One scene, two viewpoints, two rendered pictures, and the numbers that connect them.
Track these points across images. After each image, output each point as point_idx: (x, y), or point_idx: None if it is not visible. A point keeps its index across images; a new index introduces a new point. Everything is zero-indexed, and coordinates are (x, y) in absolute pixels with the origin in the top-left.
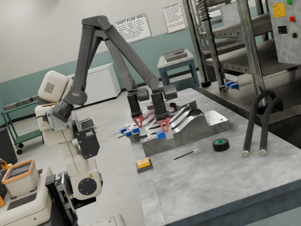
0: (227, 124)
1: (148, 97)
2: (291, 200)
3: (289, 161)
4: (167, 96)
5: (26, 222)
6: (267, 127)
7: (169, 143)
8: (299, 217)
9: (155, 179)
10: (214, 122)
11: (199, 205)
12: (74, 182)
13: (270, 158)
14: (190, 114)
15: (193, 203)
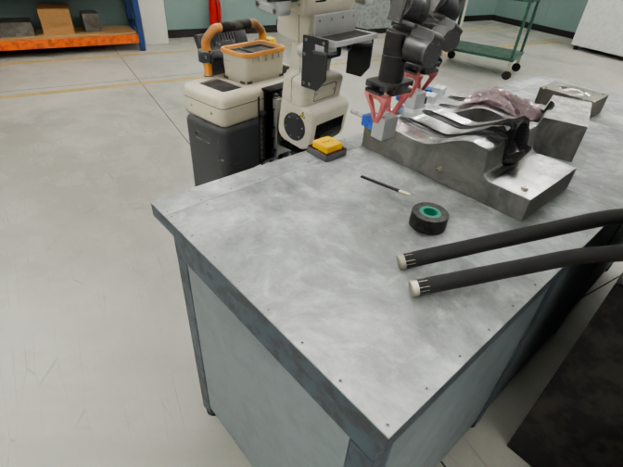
0: (519, 206)
1: (448, 45)
2: (311, 383)
3: (399, 343)
4: (405, 51)
5: (204, 110)
6: (520, 271)
7: (402, 152)
8: (318, 419)
9: (291, 173)
10: (507, 182)
11: (212, 239)
12: (283, 108)
13: (402, 308)
14: (479, 132)
15: (218, 232)
